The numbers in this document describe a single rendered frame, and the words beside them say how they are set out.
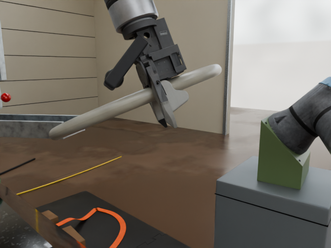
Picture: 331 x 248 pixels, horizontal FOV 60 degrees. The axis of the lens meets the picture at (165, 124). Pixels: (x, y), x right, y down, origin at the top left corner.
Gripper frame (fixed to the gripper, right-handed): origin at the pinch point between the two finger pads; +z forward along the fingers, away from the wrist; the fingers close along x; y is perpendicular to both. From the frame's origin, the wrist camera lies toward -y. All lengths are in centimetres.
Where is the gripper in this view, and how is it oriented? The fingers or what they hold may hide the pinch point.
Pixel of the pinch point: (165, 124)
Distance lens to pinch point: 58.4
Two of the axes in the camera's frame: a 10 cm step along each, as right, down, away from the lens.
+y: 9.0, -3.7, 2.1
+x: -2.3, 0.0, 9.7
